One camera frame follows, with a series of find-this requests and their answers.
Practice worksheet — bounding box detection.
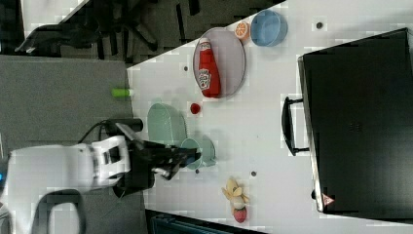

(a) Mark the black office chair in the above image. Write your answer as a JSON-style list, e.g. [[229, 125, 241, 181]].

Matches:
[[14, 0, 203, 61]]

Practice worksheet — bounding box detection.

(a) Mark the green cup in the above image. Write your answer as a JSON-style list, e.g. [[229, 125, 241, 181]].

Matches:
[[181, 136, 216, 170]]

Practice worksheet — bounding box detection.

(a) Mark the blue bowl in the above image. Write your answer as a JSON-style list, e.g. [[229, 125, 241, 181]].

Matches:
[[250, 10, 288, 47]]

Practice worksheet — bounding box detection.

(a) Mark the peeled banana toy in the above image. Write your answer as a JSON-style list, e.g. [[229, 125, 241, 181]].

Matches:
[[221, 177, 249, 210]]

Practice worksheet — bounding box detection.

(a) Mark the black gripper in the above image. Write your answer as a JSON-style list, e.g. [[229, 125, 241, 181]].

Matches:
[[113, 141, 201, 197]]

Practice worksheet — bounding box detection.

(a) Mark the green cylinder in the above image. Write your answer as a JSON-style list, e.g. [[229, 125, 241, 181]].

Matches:
[[111, 88, 133, 98]]

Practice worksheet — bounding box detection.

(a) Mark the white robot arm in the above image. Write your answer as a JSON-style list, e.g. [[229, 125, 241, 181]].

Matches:
[[1, 136, 201, 234]]

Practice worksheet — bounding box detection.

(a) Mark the red ketchup bottle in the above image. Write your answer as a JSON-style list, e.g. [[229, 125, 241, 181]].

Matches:
[[198, 38, 221, 98]]

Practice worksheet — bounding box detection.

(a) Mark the grey oval plate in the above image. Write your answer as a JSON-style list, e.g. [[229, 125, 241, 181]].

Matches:
[[202, 27, 245, 98]]

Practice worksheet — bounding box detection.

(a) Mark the black robot base upper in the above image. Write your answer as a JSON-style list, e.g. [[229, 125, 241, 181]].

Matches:
[[104, 118, 143, 137]]

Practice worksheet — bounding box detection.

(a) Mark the black toaster oven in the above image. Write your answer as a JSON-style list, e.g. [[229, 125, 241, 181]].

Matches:
[[298, 28, 413, 222]]

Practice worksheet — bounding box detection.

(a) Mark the orange slice toy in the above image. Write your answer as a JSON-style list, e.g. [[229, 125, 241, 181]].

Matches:
[[234, 21, 249, 40]]

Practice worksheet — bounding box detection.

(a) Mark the small red strawberry toy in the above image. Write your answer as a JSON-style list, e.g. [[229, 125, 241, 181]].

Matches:
[[190, 103, 201, 114]]

